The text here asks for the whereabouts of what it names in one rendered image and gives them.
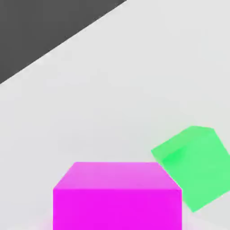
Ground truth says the small green cube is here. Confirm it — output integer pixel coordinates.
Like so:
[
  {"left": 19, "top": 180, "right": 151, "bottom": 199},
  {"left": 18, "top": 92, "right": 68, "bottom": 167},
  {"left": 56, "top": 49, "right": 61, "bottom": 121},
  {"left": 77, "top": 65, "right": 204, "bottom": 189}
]
[{"left": 150, "top": 125, "right": 230, "bottom": 213}]

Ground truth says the small magenta cube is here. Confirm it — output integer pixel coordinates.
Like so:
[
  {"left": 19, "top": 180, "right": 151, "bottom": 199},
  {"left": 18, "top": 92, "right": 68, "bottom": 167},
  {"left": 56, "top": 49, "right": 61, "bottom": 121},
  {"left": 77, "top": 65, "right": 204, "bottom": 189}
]
[{"left": 53, "top": 161, "right": 183, "bottom": 230}]

